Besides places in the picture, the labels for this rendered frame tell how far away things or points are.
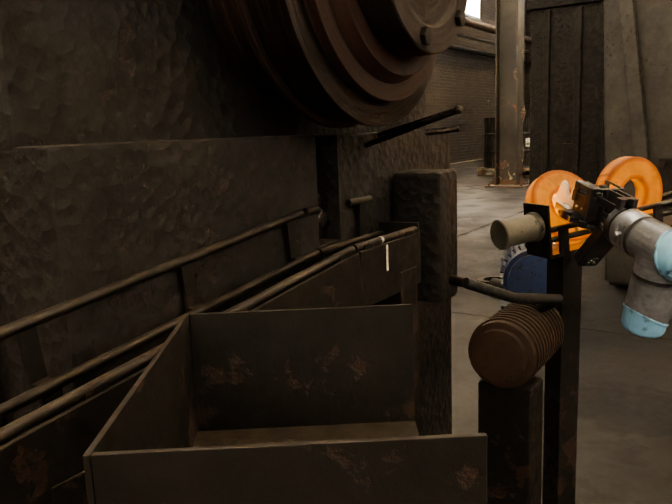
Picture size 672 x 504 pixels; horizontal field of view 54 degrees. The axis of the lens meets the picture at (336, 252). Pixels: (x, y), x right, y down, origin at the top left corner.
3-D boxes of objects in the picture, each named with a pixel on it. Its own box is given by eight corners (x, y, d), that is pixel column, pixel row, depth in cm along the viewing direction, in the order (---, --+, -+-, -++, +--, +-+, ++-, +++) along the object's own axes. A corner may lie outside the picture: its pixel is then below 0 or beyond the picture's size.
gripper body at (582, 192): (605, 178, 127) (649, 199, 117) (595, 220, 131) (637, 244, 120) (572, 179, 125) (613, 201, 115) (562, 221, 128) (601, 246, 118)
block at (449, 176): (389, 299, 124) (386, 171, 120) (409, 290, 131) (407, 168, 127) (442, 305, 118) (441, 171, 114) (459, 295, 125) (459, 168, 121)
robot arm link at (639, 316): (688, 333, 115) (706, 277, 111) (643, 345, 111) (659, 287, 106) (652, 312, 122) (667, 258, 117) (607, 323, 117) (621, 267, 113)
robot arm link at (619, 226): (653, 254, 117) (614, 257, 114) (635, 244, 121) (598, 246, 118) (664, 215, 113) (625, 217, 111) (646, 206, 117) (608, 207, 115)
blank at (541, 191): (514, 181, 137) (522, 174, 134) (575, 172, 142) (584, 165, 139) (539, 251, 133) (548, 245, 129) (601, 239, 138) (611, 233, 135)
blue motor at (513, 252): (500, 322, 298) (500, 247, 292) (499, 292, 352) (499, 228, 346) (572, 324, 291) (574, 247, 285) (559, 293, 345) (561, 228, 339)
